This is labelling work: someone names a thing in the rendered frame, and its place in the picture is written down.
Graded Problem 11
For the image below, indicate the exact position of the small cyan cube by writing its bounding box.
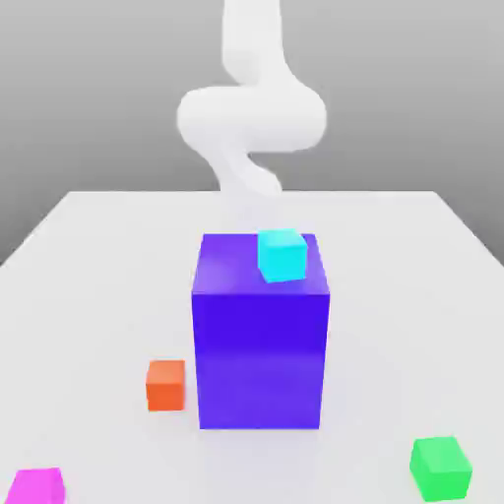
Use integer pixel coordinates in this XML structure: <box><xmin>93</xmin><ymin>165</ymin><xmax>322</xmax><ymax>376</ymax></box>
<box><xmin>257</xmin><ymin>227</ymin><xmax>309</xmax><ymax>284</ymax></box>

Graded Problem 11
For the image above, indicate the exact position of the large purple box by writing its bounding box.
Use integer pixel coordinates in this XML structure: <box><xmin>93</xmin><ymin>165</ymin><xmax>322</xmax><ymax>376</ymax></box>
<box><xmin>191</xmin><ymin>232</ymin><xmax>331</xmax><ymax>431</ymax></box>

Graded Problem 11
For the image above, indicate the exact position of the small orange cube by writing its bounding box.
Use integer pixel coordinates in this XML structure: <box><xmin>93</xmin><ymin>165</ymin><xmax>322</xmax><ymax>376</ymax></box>
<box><xmin>145</xmin><ymin>358</ymin><xmax>187</xmax><ymax>413</ymax></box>

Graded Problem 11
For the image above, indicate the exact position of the small green cube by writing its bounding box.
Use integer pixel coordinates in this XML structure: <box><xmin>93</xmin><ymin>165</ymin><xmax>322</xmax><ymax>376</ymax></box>
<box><xmin>409</xmin><ymin>435</ymin><xmax>474</xmax><ymax>503</ymax></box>

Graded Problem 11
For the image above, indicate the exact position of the small magenta cube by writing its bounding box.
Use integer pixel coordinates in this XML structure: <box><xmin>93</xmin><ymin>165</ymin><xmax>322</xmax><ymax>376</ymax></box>
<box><xmin>3</xmin><ymin>467</ymin><xmax>67</xmax><ymax>504</ymax></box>

